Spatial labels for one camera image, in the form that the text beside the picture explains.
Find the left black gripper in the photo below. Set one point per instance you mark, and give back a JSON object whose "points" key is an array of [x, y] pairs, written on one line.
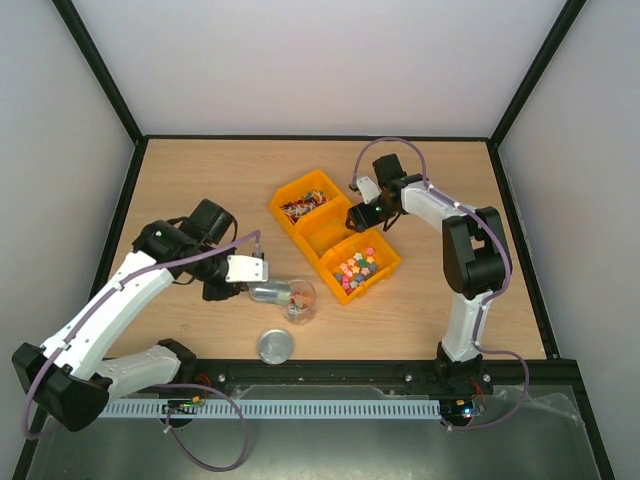
{"points": [[211, 293]]}

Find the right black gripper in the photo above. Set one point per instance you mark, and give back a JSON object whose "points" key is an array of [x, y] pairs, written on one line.
{"points": [[356, 218]]}

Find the yellow bin with lollipops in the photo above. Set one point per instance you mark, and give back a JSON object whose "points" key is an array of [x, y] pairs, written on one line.
{"points": [[299, 199]]}

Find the yellow bin with star candies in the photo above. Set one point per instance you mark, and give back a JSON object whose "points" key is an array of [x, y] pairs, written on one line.
{"points": [[356, 264]]}

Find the metal candy scoop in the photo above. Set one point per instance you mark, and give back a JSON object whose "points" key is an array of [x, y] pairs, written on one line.
{"points": [[274, 292]]}

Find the round metal jar lid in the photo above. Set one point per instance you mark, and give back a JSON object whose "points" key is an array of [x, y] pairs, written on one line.
{"points": [[275, 346]]}

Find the clear glass jar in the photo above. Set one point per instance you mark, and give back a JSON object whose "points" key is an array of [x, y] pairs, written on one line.
{"points": [[301, 302]]}

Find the yellow bin with popsicle candies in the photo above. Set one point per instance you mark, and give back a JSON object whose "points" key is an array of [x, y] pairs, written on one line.
{"points": [[322, 229]]}

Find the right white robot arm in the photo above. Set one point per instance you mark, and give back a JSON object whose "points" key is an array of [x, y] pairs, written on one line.
{"points": [[476, 261]]}

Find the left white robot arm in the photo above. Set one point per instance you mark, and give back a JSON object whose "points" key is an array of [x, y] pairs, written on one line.
{"points": [[68, 374]]}

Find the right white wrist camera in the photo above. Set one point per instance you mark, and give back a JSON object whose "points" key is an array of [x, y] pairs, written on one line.
{"points": [[366, 188]]}

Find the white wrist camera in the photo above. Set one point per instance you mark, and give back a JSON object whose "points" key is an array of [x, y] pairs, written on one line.
{"points": [[246, 269], [366, 188]]}

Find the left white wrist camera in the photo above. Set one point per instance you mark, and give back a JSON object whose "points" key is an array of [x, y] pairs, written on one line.
{"points": [[246, 269]]}

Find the black aluminium frame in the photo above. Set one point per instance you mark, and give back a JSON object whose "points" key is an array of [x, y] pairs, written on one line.
{"points": [[552, 370]]}

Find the grey slotted cable duct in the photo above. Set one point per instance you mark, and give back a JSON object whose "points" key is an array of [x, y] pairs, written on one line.
{"points": [[253, 409]]}

